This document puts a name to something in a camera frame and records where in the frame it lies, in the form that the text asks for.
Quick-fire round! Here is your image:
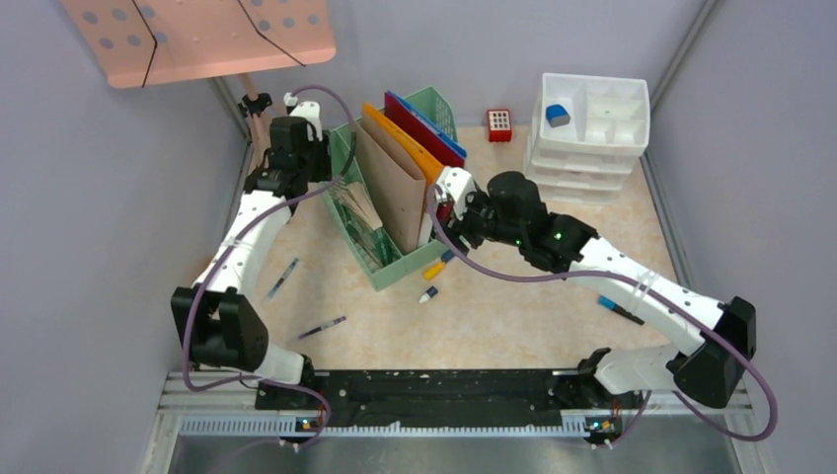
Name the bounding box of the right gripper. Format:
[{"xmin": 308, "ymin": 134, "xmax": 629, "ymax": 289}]
[{"xmin": 436, "ymin": 187, "xmax": 525, "ymax": 258}]

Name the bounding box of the black lamp clamp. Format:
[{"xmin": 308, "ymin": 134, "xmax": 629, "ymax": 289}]
[{"xmin": 238, "ymin": 93, "xmax": 272, "ymax": 118}]

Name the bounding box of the blue eraser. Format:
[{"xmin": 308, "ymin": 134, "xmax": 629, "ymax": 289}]
[{"xmin": 544, "ymin": 104, "xmax": 571, "ymax": 128}]

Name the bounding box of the pink lamp stand pole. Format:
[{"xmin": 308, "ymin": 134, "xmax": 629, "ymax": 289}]
[{"xmin": 237, "ymin": 73, "xmax": 270, "ymax": 164}]

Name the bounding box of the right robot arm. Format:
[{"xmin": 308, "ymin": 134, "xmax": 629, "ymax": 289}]
[{"xmin": 431, "ymin": 167, "xmax": 756, "ymax": 409}]

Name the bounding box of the clear plastic drawer unit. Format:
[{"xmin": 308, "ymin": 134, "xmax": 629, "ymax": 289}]
[{"xmin": 524, "ymin": 73, "xmax": 650, "ymax": 205}]

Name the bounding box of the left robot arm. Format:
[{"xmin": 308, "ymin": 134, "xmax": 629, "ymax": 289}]
[{"xmin": 171, "ymin": 115, "xmax": 332, "ymax": 409}]

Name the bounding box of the yellow dropper bottle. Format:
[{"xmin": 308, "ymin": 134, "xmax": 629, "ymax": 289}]
[{"xmin": 422, "ymin": 262, "xmax": 446, "ymax": 280}]

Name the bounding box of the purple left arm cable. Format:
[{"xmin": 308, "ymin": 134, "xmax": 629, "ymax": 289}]
[{"xmin": 180, "ymin": 85, "xmax": 359, "ymax": 452}]

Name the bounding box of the orange file folder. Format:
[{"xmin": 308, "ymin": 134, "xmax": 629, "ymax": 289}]
[{"xmin": 360, "ymin": 103, "xmax": 444, "ymax": 188}]

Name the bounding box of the red small box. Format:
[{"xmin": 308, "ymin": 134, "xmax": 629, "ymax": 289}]
[{"xmin": 487, "ymin": 109, "xmax": 513, "ymax": 143}]

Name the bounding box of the green children's book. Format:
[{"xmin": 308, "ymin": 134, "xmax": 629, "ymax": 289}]
[{"xmin": 337, "ymin": 182, "xmax": 395, "ymax": 268}]

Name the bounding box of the teal capped marker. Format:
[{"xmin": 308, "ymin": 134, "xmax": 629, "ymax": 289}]
[{"xmin": 597, "ymin": 295, "xmax": 645, "ymax": 326}]

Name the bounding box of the dark pen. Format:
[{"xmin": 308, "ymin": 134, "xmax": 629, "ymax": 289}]
[
  {"xmin": 297, "ymin": 315, "xmax": 346, "ymax": 341},
  {"xmin": 265, "ymin": 258, "xmax": 299, "ymax": 301}
]

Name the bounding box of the green file rack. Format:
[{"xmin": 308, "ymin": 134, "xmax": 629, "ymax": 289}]
[{"xmin": 323, "ymin": 86, "xmax": 458, "ymax": 291}]

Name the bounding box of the red translucent file folder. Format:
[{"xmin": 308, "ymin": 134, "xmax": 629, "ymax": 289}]
[{"xmin": 384, "ymin": 86, "xmax": 467, "ymax": 168}]

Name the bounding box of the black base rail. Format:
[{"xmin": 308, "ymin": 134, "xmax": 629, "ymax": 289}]
[{"xmin": 255, "ymin": 369, "xmax": 645, "ymax": 442}]

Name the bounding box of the pink perforated lamp panel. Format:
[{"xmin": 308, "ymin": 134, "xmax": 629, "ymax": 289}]
[{"xmin": 61, "ymin": 0, "xmax": 337, "ymax": 89}]

